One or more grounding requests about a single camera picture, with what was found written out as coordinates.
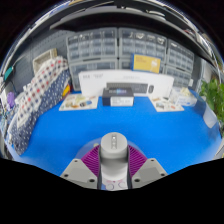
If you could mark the white checked cloth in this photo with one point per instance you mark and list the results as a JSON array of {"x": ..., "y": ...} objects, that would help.
[{"x": 40, "y": 86}]

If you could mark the beige woven basket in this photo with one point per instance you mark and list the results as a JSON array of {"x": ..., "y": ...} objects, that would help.
[{"x": 45, "y": 60}]

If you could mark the white and blue tissue box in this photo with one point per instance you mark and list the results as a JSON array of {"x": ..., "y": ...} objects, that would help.
[{"x": 186, "y": 100}]

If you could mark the yellow card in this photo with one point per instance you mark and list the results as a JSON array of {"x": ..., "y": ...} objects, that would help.
[{"x": 146, "y": 63}]

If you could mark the colourful sticker sheet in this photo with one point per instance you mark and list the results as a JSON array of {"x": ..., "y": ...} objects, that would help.
[
  {"x": 166, "y": 105},
  {"x": 78, "y": 102}
]

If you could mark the grey computer mouse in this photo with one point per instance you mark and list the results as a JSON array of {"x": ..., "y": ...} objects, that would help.
[{"x": 114, "y": 150}]

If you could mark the dark wall shelf unit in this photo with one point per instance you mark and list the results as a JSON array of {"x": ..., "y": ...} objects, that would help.
[{"x": 133, "y": 18}]

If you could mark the small black box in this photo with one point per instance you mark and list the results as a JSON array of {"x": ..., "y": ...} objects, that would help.
[{"x": 116, "y": 100}]

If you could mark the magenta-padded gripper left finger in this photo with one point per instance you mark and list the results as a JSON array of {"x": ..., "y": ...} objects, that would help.
[{"x": 76, "y": 171}]

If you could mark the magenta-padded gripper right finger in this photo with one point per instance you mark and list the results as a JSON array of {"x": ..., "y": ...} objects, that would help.
[{"x": 150, "y": 171}]

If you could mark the navy dotted cloth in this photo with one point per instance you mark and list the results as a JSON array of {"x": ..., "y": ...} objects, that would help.
[{"x": 30, "y": 130}]

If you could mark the green plant in white pot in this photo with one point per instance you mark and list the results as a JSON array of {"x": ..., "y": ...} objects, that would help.
[{"x": 213, "y": 93}]

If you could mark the long white keyboard box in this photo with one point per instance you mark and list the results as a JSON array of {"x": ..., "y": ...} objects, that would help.
[{"x": 93, "y": 83}]

